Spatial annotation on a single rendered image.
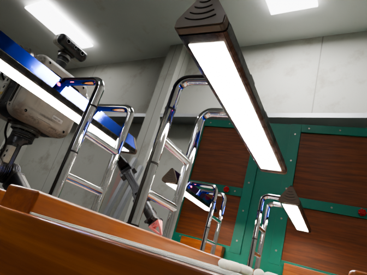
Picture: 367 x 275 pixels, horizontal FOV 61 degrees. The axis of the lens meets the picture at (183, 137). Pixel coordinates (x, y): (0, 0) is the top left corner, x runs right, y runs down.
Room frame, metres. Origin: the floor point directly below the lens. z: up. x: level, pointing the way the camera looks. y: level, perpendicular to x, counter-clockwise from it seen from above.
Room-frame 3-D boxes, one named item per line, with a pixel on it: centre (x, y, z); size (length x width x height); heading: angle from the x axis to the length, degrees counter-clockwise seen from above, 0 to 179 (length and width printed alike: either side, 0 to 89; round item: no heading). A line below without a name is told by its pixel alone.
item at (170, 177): (1.74, -0.15, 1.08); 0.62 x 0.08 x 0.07; 149
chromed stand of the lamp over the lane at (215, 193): (1.70, -0.22, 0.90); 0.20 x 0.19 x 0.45; 149
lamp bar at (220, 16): (0.62, -0.13, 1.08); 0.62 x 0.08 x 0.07; 149
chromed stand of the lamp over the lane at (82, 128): (0.87, 0.28, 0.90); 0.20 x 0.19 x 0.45; 149
